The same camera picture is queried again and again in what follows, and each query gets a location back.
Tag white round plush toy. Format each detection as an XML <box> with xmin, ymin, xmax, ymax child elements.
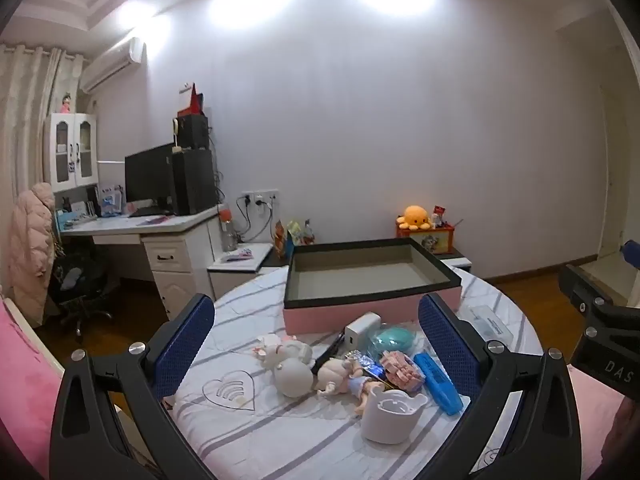
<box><xmin>256</xmin><ymin>332</ymin><xmax>316</xmax><ymax>398</ymax></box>

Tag orange snack bag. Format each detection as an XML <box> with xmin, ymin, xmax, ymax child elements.
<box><xmin>273</xmin><ymin>220</ymin><xmax>289</xmax><ymax>260</ymax></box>

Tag pink printed quilt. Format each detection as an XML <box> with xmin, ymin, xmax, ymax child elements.
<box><xmin>565</xmin><ymin>365</ymin><xmax>626</xmax><ymax>461</ymax></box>

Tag white glass-door cabinet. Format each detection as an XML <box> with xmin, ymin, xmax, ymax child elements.
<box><xmin>42</xmin><ymin>111</ymin><xmax>98</xmax><ymax>193</ymax></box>

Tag pink bed sheet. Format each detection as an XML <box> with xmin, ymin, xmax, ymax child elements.
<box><xmin>0</xmin><ymin>302</ymin><xmax>66</xmax><ymax>461</ymax></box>

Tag blue rectangular box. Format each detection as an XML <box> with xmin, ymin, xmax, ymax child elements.
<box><xmin>414</xmin><ymin>353</ymin><xmax>463</xmax><ymax>416</ymax></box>

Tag white desk with drawers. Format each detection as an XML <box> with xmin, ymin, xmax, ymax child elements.
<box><xmin>55</xmin><ymin>205</ymin><xmax>223</xmax><ymax>321</ymax></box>

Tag baby doll blue dress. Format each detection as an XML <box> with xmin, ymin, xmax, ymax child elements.
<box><xmin>314</xmin><ymin>356</ymin><xmax>388</xmax><ymax>418</ymax></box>

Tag bottle with orange lid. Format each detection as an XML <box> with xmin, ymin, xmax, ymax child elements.
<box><xmin>219</xmin><ymin>209</ymin><xmax>237</xmax><ymax>252</ymax></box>

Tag pink storage box dark rim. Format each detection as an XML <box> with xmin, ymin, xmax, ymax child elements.
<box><xmin>282</xmin><ymin>237</ymin><xmax>462</xmax><ymax>336</ymax></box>

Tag white bear-shaped cup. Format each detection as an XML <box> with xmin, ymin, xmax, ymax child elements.
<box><xmin>360</xmin><ymin>389</ymin><xmax>430</xmax><ymax>445</ymax></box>

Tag orange printed crate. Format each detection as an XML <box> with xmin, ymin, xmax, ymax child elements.
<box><xmin>396</xmin><ymin>222</ymin><xmax>456</xmax><ymax>256</ymax></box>

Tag black office chair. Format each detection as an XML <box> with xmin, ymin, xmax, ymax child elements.
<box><xmin>47</xmin><ymin>245</ymin><xmax>113</xmax><ymax>343</ymax></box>

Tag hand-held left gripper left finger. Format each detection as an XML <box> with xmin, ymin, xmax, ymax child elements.
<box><xmin>49</xmin><ymin>292</ymin><xmax>221</xmax><ymax>480</ymax></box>

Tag row of books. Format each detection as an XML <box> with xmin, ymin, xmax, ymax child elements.
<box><xmin>56</xmin><ymin>199</ymin><xmax>98</xmax><ymax>222</ymax></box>

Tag clear plastic card box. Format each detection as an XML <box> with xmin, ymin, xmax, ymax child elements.
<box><xmin>462</xmin><ymin>305</ymin><xmax>513</xmax><ymax>348</ymax></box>

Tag pink puffer jacket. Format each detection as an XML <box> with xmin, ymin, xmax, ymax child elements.
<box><xmin>9</xmin><ymin>182</ymin><xmax>56</xmax><ymax>328</ymax></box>

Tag teal round object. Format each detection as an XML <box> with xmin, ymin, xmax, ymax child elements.
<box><xmin>366</xmin><ymin>322</ymin><xmax>426</xmax><ymax>358</ymax></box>

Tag black power cable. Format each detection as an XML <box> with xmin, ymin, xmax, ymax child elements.
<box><xmin>235</xmin><ymin>195</ymin><xmax>273</xmax><ymax>242</ymax></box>

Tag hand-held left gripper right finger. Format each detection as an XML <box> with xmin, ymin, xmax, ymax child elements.
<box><xmin>417</xmin><ymin>292</ymin><xmax>583</xmax><ymax>480</ymax></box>

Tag black pen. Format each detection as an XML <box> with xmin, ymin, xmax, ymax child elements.
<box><xmin>311</xmin><ymin>327</ymin><xmax>347</xmax><ymax>376</ymax></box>

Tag white charger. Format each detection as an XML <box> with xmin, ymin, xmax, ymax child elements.
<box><xmin>344</xmin><ymin>311</ymin><xmax>382</xmax><ymax>348</ymax></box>

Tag white air conditioner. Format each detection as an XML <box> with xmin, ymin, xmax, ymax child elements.
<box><xmin>79</xmin><ymin>37</ymin><xmax>147</xmax><ymax>93</ymax></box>

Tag orange octopus plush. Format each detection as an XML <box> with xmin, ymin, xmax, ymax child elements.
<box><xmin>396</xmin><ymin>205</ymin><xmax>434</xmax><ymax>231</ymax></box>

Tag red paper box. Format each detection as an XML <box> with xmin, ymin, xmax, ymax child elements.
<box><xmin>177</xmin><ymin>82</ymin><xmax>205</xmax><ymax>116</ymax></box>

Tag pink white building block toy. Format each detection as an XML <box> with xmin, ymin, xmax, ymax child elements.
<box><xmin>380</xmin><ymin>350</ymin><xmax>426</xmax><ymax>392</ymax></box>

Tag striped white tablecloth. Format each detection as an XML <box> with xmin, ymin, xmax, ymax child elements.
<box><xmin>165</xmin><ymin>260</ymin><xmax>546</xmax><ymax>480</ymax></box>

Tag blue white carton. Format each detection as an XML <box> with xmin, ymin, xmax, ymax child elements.
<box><xmin>100</xmin><ymin>185</ymin><xmax>123</xmax><ymax>217</ymax></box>

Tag black computer monitor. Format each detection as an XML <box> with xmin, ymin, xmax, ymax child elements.
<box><xmin>124</xmin><ymin>142</ymin><xmax>176</xmax><ymax>211</ymax></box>

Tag white wall socket strip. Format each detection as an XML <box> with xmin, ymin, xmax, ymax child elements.
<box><xmin>241</xmin><ymin>189</ymin><xmax>279</xmax><ymax>207</ymax></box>

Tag black speaker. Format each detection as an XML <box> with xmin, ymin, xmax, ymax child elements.
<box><xmin>176</xmin><ymin>114</ymin><xmax>209</xmax><ymax>150</ymax></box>

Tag white door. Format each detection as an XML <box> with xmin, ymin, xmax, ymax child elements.
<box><xmin>596</xmin><ymin>75</ymin><xmax>632</xmax><ymax>271</ymax></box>

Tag cream curtain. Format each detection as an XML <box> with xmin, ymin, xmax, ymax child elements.
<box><xmin>0</xmin><ymin>42</ymin><xmax>86</xmax><ymax>311</ymax></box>

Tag black computer tower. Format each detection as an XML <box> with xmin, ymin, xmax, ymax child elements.
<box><xmin>170</xmin><ymin>149</ymin><xmax>218</xmax><ymax>216</ymax></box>

